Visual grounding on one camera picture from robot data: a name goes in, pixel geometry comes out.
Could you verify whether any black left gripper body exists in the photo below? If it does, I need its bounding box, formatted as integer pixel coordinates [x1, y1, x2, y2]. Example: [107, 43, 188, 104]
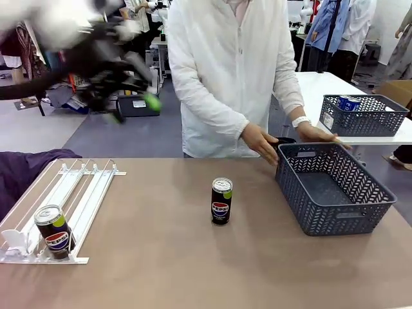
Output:
[69, 23, 153, 111]

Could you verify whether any black Pepsi can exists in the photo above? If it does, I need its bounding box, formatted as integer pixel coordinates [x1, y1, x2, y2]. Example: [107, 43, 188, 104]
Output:
[211, 177, 233, 226]
[33, 204, 77, 261]

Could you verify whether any grey plastic basket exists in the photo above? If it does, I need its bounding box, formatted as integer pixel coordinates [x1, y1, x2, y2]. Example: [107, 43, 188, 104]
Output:
[319, 94, 410, 138]
[275, 142, 398, 238]

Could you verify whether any person's left forearm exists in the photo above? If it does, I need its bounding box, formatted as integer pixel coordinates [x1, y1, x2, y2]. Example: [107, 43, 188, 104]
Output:
[272, 77, 307, 122]

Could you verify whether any person's right forearm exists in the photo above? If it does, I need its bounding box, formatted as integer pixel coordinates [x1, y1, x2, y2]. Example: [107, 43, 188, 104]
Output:
[199, 102, 252, 141]

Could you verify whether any white can dispenser rack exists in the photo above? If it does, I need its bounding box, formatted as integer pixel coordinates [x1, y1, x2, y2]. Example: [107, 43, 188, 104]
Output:
[0, 158, 127, 265]

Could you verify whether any person's right hand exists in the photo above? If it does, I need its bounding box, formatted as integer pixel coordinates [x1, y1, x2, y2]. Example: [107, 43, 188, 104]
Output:
[240, 122, 279, 167]

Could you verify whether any person's left hand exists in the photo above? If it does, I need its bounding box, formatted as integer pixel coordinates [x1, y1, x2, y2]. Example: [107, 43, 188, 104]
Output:
[297, 123, 353, 151]

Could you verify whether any black case with label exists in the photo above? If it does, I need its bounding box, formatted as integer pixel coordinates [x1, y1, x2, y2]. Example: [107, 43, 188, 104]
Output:
[116, 95, 161, 118]

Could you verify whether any person torso in white shirt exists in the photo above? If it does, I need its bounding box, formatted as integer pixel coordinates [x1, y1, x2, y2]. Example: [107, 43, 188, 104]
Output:
[167, 0, 306, 158]

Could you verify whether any purple cloth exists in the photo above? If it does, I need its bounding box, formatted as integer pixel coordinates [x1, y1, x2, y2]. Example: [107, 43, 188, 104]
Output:
[0, 148, 83, 223]

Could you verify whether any black round object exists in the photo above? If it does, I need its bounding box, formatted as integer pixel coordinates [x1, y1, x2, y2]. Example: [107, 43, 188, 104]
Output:
[272, 136, 297, 153]

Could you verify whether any white wristwatch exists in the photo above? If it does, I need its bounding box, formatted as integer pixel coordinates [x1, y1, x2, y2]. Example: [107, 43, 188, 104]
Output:
[291, 116, 312, 129]

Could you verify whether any white side table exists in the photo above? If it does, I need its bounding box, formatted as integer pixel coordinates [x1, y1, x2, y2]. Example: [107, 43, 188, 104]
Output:
[294, 71, 412, 145]

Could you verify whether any black stand pole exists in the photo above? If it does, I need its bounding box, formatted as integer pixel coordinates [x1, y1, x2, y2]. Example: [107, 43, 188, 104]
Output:
[321, 0, 342, 75]

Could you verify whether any grey stool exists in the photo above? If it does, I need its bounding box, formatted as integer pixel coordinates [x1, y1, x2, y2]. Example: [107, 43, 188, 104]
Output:
[363, 43, 382, 67]

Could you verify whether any cardboard box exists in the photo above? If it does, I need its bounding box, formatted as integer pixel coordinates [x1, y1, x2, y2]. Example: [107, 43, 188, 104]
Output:
[379, 79, 412, 108]

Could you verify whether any black arm cable sleeve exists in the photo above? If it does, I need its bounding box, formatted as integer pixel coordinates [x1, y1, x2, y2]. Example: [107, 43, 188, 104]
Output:
[0, 71, 94, 101]

